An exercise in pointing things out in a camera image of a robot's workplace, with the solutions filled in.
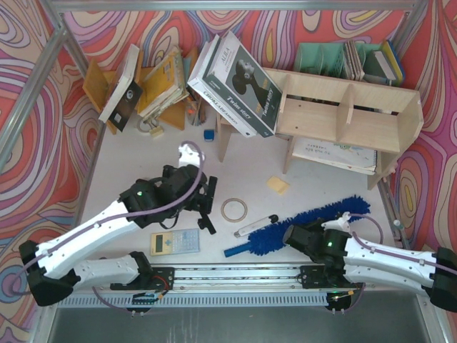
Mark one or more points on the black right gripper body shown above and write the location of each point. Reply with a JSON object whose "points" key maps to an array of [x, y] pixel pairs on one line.
{"points": [[295, 236]]}

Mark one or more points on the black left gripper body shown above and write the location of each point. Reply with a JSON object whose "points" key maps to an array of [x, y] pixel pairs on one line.
{"points": [[209, 201]]}

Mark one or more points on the black T-shaped plastic piece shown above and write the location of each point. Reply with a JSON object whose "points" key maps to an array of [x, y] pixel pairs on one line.
{"points": [[204, 222]]}

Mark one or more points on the blue microfibre duster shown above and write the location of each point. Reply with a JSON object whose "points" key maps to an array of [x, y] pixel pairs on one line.
{"points": [[269, 239]]}

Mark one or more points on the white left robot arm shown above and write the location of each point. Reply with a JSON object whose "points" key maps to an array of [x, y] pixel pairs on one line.
{"points": [[57, 268]]}

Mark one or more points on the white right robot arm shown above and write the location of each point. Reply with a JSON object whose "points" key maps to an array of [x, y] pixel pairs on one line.
{"points": [[349, 259]]}

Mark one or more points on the wooden bookshelf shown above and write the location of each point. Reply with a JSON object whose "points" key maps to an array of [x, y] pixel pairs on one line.
{"points": [[382, 118]]}

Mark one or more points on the blue stamp block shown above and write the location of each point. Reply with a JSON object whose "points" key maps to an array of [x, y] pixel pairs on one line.
{"points": [[209, 135]]}

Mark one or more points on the beige calculator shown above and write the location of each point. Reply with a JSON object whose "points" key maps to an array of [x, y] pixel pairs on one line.
{"points": [[185, 241]]}

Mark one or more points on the masking tape roll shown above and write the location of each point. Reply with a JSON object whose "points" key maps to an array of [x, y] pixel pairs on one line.
{"points": [[234, 210]]}

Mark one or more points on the pencils bundle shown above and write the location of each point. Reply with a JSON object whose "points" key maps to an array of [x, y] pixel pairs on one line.
{"points": [[196, 112]]}

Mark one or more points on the yellow sticky note pad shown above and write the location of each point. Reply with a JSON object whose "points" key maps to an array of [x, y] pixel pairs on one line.
{"points": [[278, 185]]}

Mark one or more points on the yellow wooden book stand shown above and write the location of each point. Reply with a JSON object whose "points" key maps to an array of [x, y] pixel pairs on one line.
{"points": [[96, 84]]}

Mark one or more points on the spiral notebook under shelf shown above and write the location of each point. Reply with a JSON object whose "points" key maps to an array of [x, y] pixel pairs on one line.
{"points": [[343, 156]]}

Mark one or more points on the yellow worn books stack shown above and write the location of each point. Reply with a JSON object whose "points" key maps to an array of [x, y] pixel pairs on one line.
{"points": [[164, 86]]}

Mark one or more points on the white book with black cover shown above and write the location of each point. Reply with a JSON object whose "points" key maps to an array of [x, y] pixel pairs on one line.
{"points": [[124, 92]]}

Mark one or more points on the white Chokladfabriken book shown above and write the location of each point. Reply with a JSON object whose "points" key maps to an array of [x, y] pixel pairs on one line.
{"points": [[197, 83]]}

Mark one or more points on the black white Twins story book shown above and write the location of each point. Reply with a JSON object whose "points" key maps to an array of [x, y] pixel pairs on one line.
{"points": [[238, 82]]}

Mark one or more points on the brown card stack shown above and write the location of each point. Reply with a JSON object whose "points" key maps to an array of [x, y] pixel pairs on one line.
{"points": [[353, 61]]}

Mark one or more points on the green desk organiser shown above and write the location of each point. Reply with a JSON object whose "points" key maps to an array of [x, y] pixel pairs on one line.
{"points": [[329, 59]]}

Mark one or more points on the grey book in organiser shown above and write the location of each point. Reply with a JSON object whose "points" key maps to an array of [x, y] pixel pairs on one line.
{"points": [[377, 69]]}

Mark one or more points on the blue yellow book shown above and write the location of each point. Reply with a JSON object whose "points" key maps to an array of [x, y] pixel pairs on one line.
{"points": [[392, 57]]}

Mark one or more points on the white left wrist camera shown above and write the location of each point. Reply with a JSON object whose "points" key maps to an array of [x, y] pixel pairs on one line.
{"points": [[190, 157]]}

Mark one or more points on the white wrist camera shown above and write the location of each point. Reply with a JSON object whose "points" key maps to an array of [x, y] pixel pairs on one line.
{"points": [[341, 224], [190, 157]]}

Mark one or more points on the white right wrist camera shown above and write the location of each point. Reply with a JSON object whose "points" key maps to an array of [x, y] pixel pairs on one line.
{"points": [[341, 224]]}

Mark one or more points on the padlock with ring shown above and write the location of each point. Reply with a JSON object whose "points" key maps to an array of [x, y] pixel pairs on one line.
{"points": [[149, 127]]}

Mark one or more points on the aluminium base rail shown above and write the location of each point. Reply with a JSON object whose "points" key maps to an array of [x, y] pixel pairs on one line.
{"points": [[225, 285]]}

